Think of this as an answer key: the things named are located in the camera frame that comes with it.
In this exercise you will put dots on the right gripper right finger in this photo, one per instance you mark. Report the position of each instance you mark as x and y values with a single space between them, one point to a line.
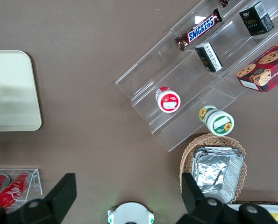
194 200

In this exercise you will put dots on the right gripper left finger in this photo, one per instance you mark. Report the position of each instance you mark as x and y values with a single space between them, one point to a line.
57 198

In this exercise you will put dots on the light wicker basket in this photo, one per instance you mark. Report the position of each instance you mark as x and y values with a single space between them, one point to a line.
187 151

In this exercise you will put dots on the beige plastic serving tray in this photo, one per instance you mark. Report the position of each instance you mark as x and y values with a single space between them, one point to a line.
12 93

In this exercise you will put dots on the clear acrylic bottle rack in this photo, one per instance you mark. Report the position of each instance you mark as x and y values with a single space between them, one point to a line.
36 184

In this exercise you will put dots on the aluminium foil container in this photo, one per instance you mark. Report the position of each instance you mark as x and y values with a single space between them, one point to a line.
218 172

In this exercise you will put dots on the white rectangular snack bin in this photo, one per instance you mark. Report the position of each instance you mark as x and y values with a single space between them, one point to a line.
258 204

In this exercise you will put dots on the green lid yogurt cup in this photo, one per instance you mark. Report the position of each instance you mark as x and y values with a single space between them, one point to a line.
219 122

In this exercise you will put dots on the yellow snack packet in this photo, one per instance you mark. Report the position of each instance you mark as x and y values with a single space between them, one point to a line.
276 217

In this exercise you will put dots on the red lid yogurt cup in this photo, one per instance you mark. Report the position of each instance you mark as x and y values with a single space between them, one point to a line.
169 101

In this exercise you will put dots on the clear acrylic step display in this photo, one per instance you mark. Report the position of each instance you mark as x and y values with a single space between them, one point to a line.
176 67

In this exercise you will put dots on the small black carton box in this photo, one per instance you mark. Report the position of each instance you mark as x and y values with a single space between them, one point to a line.
208 57
256 18

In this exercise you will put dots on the red chocolate chip cookie box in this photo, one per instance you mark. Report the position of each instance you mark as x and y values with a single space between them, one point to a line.
267 70

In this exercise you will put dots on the Snickers chocolate bar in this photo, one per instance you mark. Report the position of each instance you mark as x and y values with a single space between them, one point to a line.
199 30
225 2

